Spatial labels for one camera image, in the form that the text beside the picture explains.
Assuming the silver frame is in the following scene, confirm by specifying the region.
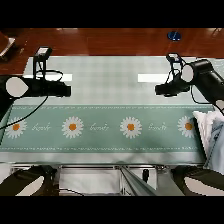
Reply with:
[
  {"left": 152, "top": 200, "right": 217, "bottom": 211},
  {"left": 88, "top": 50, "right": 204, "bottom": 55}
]
[{"left": 0, "top": 161, "right": 224, "bottom": 197}]

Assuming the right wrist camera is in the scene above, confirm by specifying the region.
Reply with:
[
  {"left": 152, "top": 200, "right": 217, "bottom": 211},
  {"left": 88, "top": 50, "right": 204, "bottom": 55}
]
[{"left": 165, "top": 52, "right": 184, "bottom": 76}]

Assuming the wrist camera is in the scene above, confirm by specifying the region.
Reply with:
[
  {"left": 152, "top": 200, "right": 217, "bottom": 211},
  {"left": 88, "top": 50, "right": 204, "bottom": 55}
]
[
  {"left": 32, "top": 46, "right": 54, "bottom": 80},
  {"left": 165, "top": 52, "right": 184, "bottom": 76}
]

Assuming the blue round object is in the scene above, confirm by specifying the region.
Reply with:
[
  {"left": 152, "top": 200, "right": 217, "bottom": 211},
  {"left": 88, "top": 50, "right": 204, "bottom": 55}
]
[{"left": 167, "top": 30, "right": 183, "bottom": 42}]

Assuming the black cable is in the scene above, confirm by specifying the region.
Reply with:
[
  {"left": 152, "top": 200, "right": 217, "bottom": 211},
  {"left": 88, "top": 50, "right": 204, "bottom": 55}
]
[
  {"left": 189, "top": 84, "right": 203, "bottom": 105},
  {"left": 0, "top": 95, "right": 50, "bottom": 130},
  {"left": 54, "top": 187, "right": 85, "bottom": 197}
]

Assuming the white garment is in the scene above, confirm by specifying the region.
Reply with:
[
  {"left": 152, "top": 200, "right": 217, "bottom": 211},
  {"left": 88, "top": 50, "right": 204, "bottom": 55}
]
[{"left": 192, "top": 110, "right": 224, "bottom": 158}]

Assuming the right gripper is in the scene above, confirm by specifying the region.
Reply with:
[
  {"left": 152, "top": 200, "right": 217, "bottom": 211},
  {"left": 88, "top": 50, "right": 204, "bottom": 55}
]
[{"left": 154, "top": 78, "right": 190, "bottom": 98}]

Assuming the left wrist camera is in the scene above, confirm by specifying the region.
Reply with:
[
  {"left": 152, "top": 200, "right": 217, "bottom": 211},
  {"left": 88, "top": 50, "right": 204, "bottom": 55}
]
[{"left": 32, "top": 46, "right": 54, "bottom": 80}]

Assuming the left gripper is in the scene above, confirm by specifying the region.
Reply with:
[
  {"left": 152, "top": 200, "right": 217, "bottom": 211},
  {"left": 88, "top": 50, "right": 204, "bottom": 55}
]
[{"left": 46, "top": 81, "right": 72, "bottom": 99}]

